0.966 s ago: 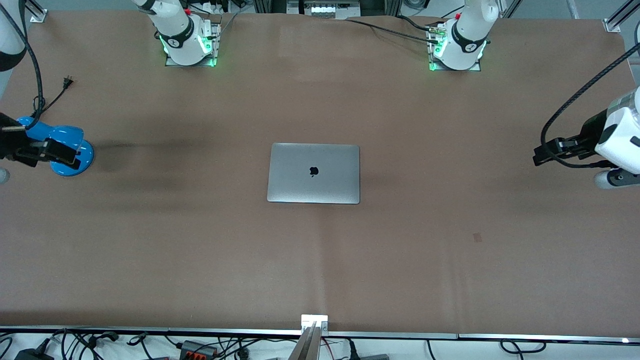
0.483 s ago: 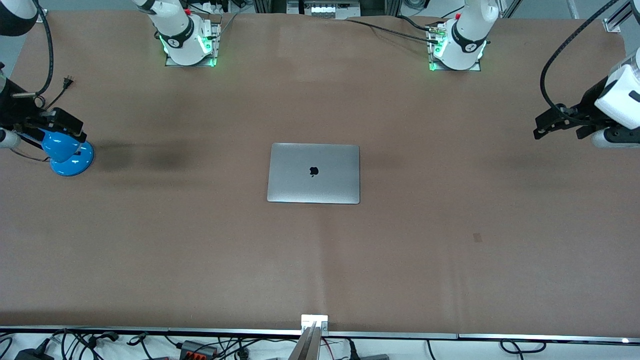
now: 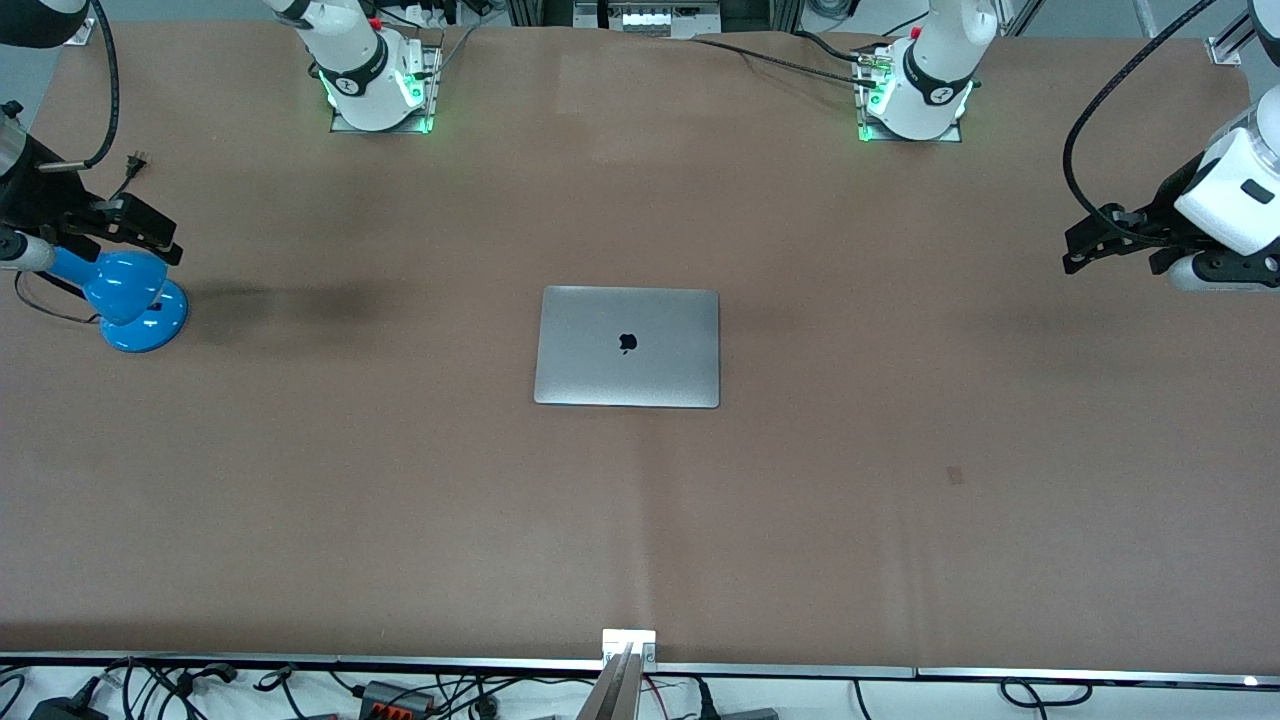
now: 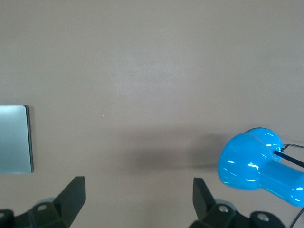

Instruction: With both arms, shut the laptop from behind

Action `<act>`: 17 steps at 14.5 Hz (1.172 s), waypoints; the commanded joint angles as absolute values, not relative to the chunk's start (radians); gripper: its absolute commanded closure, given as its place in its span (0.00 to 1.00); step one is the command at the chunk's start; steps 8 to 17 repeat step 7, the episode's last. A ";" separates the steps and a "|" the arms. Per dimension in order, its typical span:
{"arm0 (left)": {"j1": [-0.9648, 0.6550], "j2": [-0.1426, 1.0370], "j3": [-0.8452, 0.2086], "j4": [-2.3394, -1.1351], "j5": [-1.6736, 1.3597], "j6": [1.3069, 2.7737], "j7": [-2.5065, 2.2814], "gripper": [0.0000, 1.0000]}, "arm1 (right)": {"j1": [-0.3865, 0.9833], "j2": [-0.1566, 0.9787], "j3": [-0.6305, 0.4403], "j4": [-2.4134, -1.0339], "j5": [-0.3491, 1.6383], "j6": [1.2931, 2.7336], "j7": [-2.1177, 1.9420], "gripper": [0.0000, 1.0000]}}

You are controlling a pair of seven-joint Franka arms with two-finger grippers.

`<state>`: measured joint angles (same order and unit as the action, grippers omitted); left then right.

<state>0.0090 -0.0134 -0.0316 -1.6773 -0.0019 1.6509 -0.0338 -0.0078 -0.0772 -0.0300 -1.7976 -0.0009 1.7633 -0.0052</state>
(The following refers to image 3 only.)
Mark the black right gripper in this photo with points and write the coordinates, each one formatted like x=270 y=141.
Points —
x=30 y=195

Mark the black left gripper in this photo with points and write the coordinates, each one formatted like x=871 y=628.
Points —
x=1158 y=220

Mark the silver laptop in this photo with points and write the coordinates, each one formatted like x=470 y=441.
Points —
x=600 y=350

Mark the blue desk lamp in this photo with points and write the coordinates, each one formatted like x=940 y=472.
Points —
x=140 y=315

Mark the brown table cover sheet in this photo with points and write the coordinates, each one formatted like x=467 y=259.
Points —
x=900 y=400

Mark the black power adapter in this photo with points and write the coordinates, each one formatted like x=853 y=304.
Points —
x=65 y=705

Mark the white power strip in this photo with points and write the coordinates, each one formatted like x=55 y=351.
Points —
x=645 y=15

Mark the grey connector with orange levers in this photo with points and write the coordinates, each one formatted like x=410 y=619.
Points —
x=395 y=698

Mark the aluminium profile bar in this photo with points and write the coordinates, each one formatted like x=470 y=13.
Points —
x=615 y=690

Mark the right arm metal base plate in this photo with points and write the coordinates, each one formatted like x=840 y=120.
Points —
x=432 y=90

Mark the white metal bracket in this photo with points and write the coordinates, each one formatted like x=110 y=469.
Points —
x=615 y=637

